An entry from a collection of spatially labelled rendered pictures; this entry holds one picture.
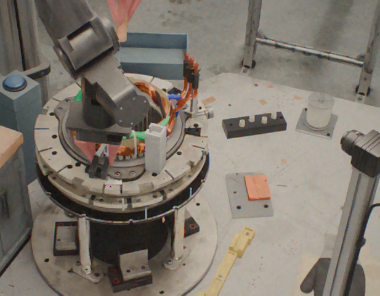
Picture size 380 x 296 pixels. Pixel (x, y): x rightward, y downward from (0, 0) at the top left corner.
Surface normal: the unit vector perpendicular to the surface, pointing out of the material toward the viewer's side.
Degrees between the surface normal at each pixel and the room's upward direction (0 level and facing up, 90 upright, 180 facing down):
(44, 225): 0
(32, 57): 90
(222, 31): 0
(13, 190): 90
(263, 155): 0
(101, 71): 19
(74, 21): 75
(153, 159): 90
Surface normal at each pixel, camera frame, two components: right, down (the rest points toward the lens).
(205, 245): 0.04, -0.73
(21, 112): 0.77, 0.46
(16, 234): 0.91, 0.30
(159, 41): 0.00, 0.69
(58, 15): 0.47, 0.41
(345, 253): -0.70, 0.48
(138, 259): 0.30, 0.66
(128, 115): 0.55, 0.58
